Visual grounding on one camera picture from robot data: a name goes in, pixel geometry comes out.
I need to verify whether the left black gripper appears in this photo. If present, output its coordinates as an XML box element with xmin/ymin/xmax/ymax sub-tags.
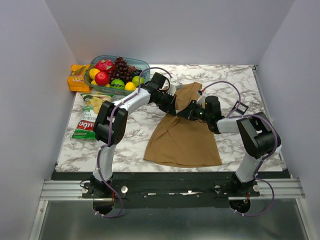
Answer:
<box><xmin>154</xmin><ymin>91</ymin><xmax>177</xmax><ymax>117</ymax></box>

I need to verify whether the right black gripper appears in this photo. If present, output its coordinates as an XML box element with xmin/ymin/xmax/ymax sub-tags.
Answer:
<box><xmin>177</xmin><ymin>99</ymin><xmax>211</xmax><ymax>122</ymax></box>

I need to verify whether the brown clothing garment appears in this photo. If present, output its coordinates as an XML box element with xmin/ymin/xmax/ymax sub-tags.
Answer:
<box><xmin>143</xmin><ymin>81</ymin><xmax>223</xmax><ymax>168</ymax></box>

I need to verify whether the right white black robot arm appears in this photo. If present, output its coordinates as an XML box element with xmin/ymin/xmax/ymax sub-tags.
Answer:
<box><xmin>177</xmin><ymin>95</ymin><xmax>282</xmax><ymax>196</ymax></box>

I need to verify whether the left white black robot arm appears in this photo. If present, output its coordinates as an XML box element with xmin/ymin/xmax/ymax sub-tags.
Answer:
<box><xmin>90</xmin><ymin>72</ymin><xmax>182</xmax><ymax>198</ymax></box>

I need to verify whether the black brooch display box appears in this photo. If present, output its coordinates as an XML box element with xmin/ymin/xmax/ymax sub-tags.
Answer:
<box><xmin>233</xmin><ymin>103</ymin><xmax>249</xmax><ymax>116</ymax></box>

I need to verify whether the green lime right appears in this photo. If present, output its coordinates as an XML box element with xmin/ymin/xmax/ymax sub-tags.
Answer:
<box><xmin>131</xmin><ymin>75</ymin><xmax>145</xmax><ymax>87</ymax></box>

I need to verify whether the yellow lemon front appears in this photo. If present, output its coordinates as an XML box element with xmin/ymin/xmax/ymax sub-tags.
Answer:
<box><xmin>124</xmin><ymin>82</ymin><xmax>137</xmax><ymax>92</ymax></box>

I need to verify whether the yellow lemon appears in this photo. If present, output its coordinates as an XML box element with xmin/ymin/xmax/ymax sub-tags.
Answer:
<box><xmin>89</xmin><ymin>68</ymin><xmax>100</xmax><ymax>80</ymax></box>
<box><xmin>124</xmin><ymin>82</ymin><xmax>137</xmax><ymax>92</ymax></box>

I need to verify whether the purple grape bunch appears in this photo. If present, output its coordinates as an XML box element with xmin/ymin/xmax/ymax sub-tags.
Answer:
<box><xmin>108</xmin><ymin>57</ymin><xmax>142</xmax><ymax>83</ymax></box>

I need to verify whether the clear teal fruit bowl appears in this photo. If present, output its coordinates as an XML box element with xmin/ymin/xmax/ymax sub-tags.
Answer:
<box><xmin>84</xmin><ymin>55</ymin><xmax>150</xmax><ymax>96</ymax></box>

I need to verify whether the red apple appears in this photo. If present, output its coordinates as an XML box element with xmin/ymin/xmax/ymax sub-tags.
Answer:
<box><xmin>94</xmin><ymin>71</ymin><xmax>110</xmax><ymax>86</ymax></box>

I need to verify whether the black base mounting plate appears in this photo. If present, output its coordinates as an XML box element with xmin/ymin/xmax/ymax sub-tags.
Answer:
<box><xmin>51</xmin><ymin>171</ymin><xmax>261</xmax><ymax>210</ymax></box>

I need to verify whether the green cassava chips bag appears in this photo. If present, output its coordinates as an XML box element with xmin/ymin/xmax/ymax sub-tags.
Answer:
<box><xmin>72</xmin><ymin>92</ymin><xmax>114</xmax><ymax>140</ymax></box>

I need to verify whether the red dragon fruit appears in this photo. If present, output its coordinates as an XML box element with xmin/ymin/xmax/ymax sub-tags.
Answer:
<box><xmin>95</xmin><ymin>59</ymin><xmax>115</xmax><ymax>74</ymax></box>

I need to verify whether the yellow lemon left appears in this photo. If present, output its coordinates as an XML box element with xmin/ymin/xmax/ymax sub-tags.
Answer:
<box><xmin>89</xmin><ymin>68</ymin><xmax>100</xmax><ymax>80</ymax></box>

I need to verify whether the orange snack packet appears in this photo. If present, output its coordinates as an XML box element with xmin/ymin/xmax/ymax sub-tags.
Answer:
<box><xmin>67</xmin><ymin>64</ymin><xmax>91</xmax><ymax>93</ymax></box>

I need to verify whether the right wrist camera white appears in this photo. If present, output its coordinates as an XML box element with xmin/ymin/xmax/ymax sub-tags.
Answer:
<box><xmin>196</xmin><ymin>90</ymin><xmax>208</xmax><ymax>106</ymax></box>

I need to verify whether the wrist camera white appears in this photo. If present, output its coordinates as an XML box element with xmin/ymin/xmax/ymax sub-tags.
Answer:
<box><xmin>196</xmin><ymin>90</ymin><xmax>208</xmax><ymax>106</ymax></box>
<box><xmin>166</xmin><ymin>81</ymin><xmax>183</xmax><ymax>96</ymax></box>

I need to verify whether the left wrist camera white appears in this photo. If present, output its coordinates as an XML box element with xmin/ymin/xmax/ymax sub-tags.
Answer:
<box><xmin>166</xmin><ymin>81</ymin><xmax>183</xmax><ymax>96</ymax></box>

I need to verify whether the aluminium frame rail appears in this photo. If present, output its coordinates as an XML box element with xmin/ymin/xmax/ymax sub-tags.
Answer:
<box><xmin>40</xmin><ymin>178</ymin><xmax>306</xmax><ymax>202</ymax></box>

